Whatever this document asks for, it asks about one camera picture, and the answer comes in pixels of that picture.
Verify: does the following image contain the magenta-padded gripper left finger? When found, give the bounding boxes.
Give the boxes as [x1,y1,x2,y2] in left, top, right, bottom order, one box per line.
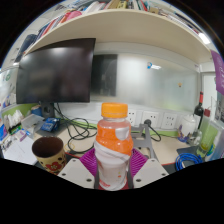
[57,148,101,190]

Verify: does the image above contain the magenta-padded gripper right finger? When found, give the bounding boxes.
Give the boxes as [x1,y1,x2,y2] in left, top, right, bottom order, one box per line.
[125,148,170,190]

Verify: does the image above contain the orange-capped drink bottle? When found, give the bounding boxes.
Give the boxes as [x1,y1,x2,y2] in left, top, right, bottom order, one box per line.
[93,102,135,192]

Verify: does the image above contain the brown floral patterned cup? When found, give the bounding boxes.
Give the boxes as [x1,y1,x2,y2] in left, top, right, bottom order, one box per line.
[31,136,68,175]

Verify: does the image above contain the grey metal laptop stand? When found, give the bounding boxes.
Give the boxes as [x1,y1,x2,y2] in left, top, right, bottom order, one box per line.
[129,123,159,161]

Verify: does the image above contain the dark blue mouse pad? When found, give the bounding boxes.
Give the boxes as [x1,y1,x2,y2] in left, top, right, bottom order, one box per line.
[175,145,204,168]

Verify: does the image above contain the small blue box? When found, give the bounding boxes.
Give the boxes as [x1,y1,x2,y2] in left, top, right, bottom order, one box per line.
[39,117,61,133]

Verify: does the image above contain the white round jar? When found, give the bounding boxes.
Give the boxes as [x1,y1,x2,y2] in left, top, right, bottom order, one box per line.
[179,114,198,138]

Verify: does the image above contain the white open notebook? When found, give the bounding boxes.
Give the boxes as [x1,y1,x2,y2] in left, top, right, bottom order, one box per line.
[1,131,39,166]

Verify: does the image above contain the green translucent cup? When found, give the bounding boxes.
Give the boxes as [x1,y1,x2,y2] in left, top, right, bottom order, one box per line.
[196,124,218,158]

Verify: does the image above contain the clear plastic box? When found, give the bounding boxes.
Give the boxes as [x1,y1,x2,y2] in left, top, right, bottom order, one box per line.
[20,113,46,138]

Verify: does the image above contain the dark wine bottle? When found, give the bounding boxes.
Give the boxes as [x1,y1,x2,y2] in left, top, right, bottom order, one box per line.
[193,91,205,126]

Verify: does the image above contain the black computer monitor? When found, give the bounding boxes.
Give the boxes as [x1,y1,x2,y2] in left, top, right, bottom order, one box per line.
[15,37,97,119]

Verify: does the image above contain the purple hanging pennant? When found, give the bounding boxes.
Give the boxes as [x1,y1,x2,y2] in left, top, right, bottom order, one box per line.
[210,49,224,96]

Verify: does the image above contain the rectangular ceiling light panel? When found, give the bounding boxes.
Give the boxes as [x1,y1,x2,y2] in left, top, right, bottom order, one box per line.
[198,32,212,45]

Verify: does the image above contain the tangled black cables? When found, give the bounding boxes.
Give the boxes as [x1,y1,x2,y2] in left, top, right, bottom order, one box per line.
[53,103,99,154]

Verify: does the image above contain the white wall socket with plug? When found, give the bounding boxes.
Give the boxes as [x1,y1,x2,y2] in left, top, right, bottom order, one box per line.
[142,111,160,129]

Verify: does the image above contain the wall shelf with books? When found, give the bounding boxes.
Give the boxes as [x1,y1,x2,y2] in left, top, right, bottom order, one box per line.
[13,0,214,66]

